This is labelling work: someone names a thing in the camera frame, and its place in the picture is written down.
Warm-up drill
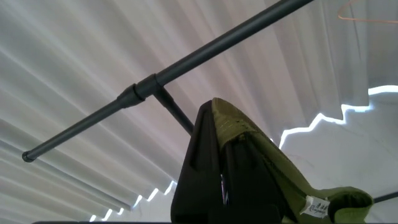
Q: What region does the white curtain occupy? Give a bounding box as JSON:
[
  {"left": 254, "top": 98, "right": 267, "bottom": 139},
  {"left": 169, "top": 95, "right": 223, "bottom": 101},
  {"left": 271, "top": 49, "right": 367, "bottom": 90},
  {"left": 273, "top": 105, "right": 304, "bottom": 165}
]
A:
[{"left": 0, "top": 0, "right": 398, "bottom": 223}]

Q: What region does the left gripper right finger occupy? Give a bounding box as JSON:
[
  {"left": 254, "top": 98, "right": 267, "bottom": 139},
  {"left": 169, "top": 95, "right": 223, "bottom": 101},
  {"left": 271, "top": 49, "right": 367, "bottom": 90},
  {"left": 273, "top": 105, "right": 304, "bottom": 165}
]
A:
[{"left": 222, "top": 133, "right": 299, "bottom": 223}]

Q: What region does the black clothes rack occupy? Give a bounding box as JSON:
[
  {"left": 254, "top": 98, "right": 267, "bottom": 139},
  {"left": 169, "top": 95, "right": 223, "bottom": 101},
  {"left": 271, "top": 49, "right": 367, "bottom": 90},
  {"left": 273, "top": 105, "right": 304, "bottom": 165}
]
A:
[{"left": 21, "top": 0, "right": 398, "bottom": 205}]

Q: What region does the green printed shirt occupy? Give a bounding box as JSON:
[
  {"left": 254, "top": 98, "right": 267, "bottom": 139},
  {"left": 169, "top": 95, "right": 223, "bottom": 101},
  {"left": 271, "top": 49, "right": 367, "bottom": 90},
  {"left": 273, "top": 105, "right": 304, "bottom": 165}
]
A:
[{"left": 211, "top": 97, "right": 374, "bottom": 224}]

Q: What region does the pink clothes hanger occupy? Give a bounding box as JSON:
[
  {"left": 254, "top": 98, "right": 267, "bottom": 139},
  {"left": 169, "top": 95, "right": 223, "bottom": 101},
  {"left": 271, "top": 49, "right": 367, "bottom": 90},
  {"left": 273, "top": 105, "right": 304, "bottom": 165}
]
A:
[{"left": 337, "top": 0, "right": 398, "bottom": 24}]

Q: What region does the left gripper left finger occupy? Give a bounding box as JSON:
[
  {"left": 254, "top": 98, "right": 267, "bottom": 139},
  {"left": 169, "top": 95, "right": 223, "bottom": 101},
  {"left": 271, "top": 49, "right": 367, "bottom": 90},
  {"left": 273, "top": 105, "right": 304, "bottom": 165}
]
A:
[{"left": 170, "top": 100, "right": 225, "bottom": 223}]

